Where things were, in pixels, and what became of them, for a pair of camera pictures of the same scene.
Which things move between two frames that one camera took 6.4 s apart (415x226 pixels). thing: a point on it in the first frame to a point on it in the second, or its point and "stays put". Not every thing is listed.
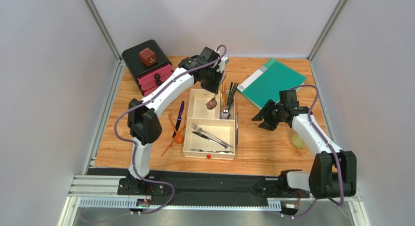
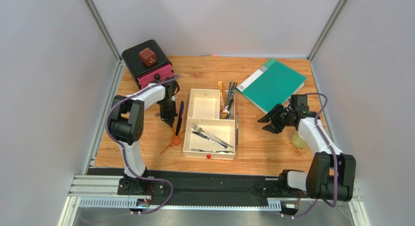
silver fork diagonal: [198, 128] stays put
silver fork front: [200, 150] stays put
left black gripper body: [212, 79] to [168, 108]
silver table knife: [208, 138] stays put
